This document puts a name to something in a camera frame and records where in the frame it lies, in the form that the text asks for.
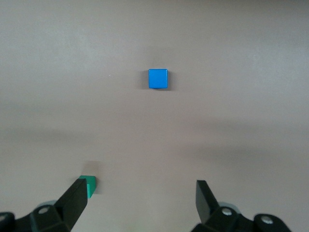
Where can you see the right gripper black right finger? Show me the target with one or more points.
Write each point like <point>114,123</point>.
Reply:
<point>207,205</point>

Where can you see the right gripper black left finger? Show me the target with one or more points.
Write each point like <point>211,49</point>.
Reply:
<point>70,205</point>

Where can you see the blue wooden cube block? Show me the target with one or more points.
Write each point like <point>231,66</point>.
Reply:
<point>158,78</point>

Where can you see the green wooden cube block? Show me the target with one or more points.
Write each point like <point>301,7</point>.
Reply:
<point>91,186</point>

